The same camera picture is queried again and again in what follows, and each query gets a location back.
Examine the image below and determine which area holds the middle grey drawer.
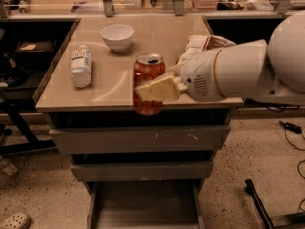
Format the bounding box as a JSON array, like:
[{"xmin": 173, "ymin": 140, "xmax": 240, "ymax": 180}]
[{"xmin": 71, "ymin": 161, "xmax": 214, "ymax": 182}]

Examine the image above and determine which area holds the red coke can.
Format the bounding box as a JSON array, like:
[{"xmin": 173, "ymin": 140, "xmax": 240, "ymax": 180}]
[{"xmin": 133, "ymin": 53, "xmax": 165, "ymax": 116}]

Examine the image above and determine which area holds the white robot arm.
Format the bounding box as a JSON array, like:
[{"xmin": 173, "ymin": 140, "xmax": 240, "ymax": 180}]
[{"xmin": 134, "ymin": 11, "xmax": 305, "ymax": 105}]

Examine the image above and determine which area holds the brown chip bag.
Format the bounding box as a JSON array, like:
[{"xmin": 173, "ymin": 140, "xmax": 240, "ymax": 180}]
[{"xmin": 177, "ymin": 34, "xmax": 235, "ymax": 65}]

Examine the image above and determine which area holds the open bottom grey drawer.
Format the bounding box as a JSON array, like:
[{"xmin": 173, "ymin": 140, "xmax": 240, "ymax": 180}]
[{"xmin": 86, "ymin": 180, "xmax": 205, "ymax": 229}]

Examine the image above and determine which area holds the black bag on shelf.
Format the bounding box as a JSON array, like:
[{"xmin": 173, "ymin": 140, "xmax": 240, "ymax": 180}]
[{"xmin": 14, "ymin": 40, "xmax": 56, "ymax": 60}]

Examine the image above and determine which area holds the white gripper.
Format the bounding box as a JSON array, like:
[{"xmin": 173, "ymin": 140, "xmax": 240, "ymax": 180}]
[{"xmin": 134, "ymin": 49, "xmax": 225, "ymax": 102}]

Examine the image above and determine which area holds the white plastic water bottle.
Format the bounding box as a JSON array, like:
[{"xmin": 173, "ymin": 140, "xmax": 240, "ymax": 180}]
[{"xmin": 70, "ymin": 45, "xmax": 92, "ymax": 88}]

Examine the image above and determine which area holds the small white bottle on floor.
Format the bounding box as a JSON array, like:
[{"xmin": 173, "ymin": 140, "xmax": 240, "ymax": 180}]
[{"xmin": 0, "ymin": 158, "xmax": 17, "ymax": 176}]

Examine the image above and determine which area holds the beige perforated clog shoe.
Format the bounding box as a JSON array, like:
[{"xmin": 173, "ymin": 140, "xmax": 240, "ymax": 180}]
[{"xmin": 0, "ymin": 213, "xmax": 31, "ymax": 229}]

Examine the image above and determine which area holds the white ceramic bowl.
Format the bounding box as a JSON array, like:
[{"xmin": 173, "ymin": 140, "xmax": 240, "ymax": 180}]
[{"xmin": 100, "ymin": 24, "xmax": 134, "ymax": 52}]

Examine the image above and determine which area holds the top grey drawer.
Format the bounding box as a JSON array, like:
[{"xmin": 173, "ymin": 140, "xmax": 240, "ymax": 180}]
[{"xmin": 50, "ymin": 125, "xmax": 230, "ymax": 154}]

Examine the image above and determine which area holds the grey drawer cabinet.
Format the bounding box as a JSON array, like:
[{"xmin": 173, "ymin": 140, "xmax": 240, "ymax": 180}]
[{"xmin": 34, "ymin": 14, "xmax": 245, "ymax": 229}]

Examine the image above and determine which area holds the black metal floor bar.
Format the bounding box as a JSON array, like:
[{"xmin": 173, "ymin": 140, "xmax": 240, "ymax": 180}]
[{"xmin": 245, "ymin": 179, "xmax": 305, "ymax": 229}]

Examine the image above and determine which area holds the black power adapter with cable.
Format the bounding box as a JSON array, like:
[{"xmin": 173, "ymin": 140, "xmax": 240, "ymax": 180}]
[{"xmin": 279, "ymin": 121, "xmax": 305, "ymax": 151}]

